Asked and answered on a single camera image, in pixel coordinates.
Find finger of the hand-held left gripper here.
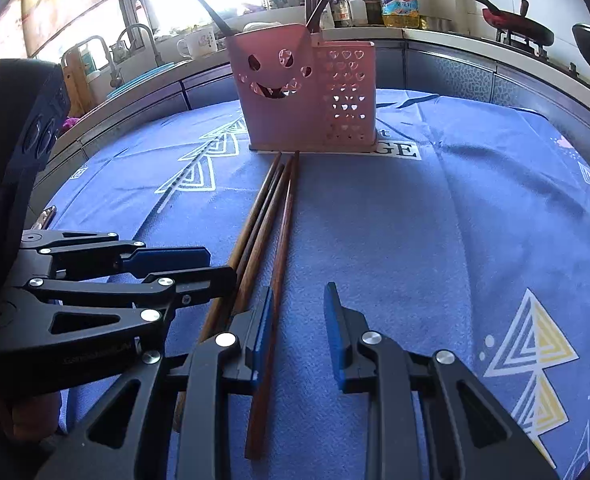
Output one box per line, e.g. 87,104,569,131
5,265,238,347
20,230,210,281

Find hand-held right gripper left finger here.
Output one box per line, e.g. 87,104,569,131
32,286,276,480

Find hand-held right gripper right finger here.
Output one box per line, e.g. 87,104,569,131
323,281,560,480

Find light brown wooden chopstick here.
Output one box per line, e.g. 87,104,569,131
174,151,283,432

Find dark brown wooden chopstick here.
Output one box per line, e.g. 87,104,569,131
227,162,286,318

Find pink plastic utensil holder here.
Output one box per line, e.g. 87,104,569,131
226,23,377,153

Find person's left hand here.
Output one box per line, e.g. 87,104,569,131
0,375,63,441

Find wooden cutting board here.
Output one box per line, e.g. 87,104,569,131
62,42,96,116

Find blue printed tablecloth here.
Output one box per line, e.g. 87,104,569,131
40,87,590,480

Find curved steel faucet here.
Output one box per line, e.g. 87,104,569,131
116,23,163,68
62,35,123,88

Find blue plastic basin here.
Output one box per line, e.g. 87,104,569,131
106,60,180,101

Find printed window blind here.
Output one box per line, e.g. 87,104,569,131
0,0,130,61

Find white enamel mug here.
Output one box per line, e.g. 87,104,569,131
177,26,219,58

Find grey kitchen cabinets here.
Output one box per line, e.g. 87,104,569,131
40,40,590,161

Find white plastic jug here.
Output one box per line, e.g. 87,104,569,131
335,0,368,28

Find black gas stove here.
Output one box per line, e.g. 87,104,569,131
480,25,590,96

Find red frying pan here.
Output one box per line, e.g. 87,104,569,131
460,0,556,46

